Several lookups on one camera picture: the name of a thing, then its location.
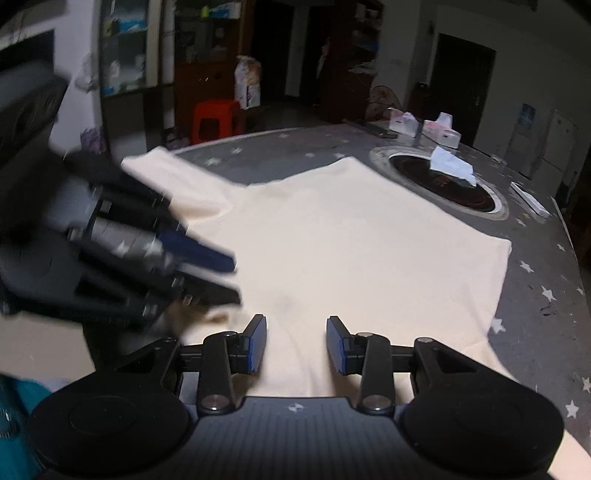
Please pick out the small pale packet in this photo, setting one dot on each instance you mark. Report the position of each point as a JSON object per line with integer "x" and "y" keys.
{"x": 497, "y": 159}

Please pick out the small pink-white tissue box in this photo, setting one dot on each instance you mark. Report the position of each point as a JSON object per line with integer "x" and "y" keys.
{"x": 404, "y": 122}

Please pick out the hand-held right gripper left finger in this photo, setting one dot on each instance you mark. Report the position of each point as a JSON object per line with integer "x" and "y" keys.
{"x": 256, "y": 344}

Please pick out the red plastic stool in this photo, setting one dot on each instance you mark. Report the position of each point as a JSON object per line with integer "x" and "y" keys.
{"x": 217, "y": 117}

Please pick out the white paper sack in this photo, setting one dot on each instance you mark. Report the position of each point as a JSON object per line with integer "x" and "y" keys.
{"x": 248, "y": 83}

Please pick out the white remote control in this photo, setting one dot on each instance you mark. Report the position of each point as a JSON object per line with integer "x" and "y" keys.
{"x": 530, "y": 199}

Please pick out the large pink-white tissue box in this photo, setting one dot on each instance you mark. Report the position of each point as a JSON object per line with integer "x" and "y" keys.
{"x": 443, "y": 134}

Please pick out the grey star-print tablecloth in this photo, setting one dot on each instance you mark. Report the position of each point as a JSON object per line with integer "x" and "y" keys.
{"x": 531, "y": 286}

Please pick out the water dispenser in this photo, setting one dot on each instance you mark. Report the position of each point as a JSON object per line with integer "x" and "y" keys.
{"x": 524, "y": 138}

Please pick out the white tissue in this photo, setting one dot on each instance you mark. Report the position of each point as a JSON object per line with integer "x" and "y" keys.
{"x": 450, "y": 166}

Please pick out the dark wooden door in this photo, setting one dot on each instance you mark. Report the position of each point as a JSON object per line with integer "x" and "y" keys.
{"x": 461, "y": 87}

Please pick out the cream garment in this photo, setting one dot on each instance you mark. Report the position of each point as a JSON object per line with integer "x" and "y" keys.
{"x": 332, "y": 249}

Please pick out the wooden arched wall cabinet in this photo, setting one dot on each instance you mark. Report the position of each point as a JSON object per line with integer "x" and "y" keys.
{"x": 203, "y": 78}

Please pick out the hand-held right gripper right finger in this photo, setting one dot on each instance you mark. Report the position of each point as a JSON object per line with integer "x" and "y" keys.
{"x": 336, "y": 344}

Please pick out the dark phone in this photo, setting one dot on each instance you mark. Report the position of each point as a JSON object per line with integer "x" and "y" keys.
{"x": 374, "y": 130}

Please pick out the electric fan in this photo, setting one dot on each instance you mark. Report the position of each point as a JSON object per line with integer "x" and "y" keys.
{"x": 383, "y": 104}

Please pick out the round built-in cooker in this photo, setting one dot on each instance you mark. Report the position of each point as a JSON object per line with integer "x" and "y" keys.
{"x": 443, "y": 189}

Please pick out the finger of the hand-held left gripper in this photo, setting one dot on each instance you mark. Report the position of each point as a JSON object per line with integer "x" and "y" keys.
{"x": 207, "y": 293}
{"x": 198, "y": 251}

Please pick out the white fridge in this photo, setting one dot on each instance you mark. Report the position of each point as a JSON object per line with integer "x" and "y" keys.
{"x": 556, "y": 147}

